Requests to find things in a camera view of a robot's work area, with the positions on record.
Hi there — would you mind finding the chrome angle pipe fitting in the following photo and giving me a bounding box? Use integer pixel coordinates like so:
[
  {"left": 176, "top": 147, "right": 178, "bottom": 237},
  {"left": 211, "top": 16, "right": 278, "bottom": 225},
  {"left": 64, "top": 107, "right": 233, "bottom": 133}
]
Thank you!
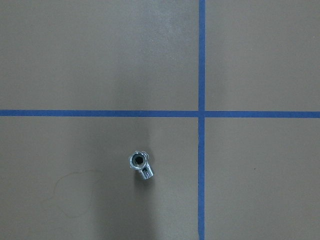
[{"left": 129, "top": 150, "right": 154, "bottom": 180}]

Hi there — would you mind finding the brown paper table mat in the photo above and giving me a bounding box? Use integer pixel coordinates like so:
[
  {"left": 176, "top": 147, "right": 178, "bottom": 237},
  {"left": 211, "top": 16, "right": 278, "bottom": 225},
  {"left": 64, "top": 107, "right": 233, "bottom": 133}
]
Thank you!
[{"left": 0, "top": 0, "right": 320, "bottom": 240}]

